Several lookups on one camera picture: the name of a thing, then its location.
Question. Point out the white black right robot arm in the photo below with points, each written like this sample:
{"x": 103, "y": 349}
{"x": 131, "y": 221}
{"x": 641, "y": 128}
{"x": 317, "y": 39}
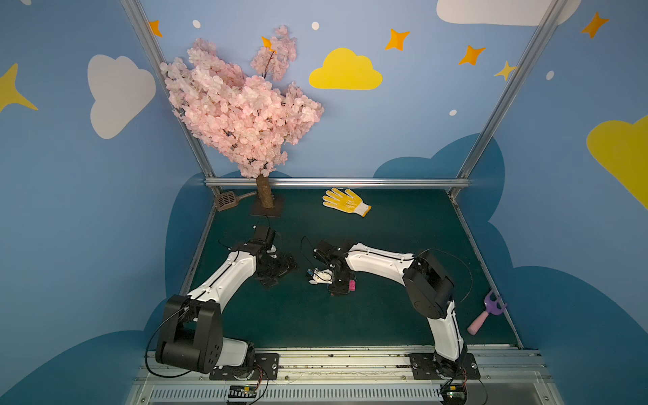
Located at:
{"x": 429, "y": 286}

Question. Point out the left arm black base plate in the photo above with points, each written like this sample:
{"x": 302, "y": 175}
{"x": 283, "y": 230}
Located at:
{"x": 264, "y": 366}

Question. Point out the brown plastic slotted scoop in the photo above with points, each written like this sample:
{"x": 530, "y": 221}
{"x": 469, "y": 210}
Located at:
{"x": 229, "y": 200}

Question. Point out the right controller board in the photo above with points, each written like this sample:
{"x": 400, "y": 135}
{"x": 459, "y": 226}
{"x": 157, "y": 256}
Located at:
{"x": 453, "y": 395}

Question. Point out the controller board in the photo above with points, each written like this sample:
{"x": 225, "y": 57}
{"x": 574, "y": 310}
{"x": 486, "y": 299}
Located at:
{"x": 241, "y": 394}
{"x": 453, "y": 395}

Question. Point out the purple pink toy rake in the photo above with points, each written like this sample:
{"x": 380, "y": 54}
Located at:
{"x": 494, "y": 306}

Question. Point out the brown tree trunk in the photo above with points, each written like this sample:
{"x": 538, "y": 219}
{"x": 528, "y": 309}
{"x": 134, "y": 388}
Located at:
{"x": 264, "y": 192}

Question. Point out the front aluminium rail frame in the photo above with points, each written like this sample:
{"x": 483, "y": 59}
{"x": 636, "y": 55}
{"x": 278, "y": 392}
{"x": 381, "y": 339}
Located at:
{"x": 359, "y": 375}

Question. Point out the pink blossom tree crown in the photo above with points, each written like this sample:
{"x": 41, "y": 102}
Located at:
{"x": 245, "y": 118}

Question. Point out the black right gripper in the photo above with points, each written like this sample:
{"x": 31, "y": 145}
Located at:
{"x": 335, "y": 282}

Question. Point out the horizontal aluminium back rail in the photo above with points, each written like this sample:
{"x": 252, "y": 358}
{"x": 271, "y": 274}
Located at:
{"x": 374, "y": 183}

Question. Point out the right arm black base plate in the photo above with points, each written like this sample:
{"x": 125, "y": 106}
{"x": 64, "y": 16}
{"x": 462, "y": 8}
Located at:
{"x": 432, "y": 366}

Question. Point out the yellow white work glove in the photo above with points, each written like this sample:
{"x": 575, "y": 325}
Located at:
{"x": 346, "y": 201}

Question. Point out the right aluminium corner post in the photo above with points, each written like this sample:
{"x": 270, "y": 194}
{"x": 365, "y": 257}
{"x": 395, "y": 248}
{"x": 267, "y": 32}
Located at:
{"x": 540, "y": 39}

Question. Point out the dark metal tree base plate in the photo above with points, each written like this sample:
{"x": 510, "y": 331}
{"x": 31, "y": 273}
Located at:
{"x": 276, "y": 211}

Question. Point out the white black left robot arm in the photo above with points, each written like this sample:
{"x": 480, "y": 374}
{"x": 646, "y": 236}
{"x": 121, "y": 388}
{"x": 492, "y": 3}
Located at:
{"x": 191, "y": 335}

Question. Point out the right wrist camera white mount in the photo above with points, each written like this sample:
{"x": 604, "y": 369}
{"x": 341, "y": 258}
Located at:
{"x": 320, "y": 277}

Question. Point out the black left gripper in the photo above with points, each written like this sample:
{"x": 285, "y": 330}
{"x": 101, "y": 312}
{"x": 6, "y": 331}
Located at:
{"x": 278, "y": 265}

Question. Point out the left controller board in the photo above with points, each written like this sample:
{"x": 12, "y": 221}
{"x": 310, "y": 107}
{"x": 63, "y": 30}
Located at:
{"x": 241, "y": 394}

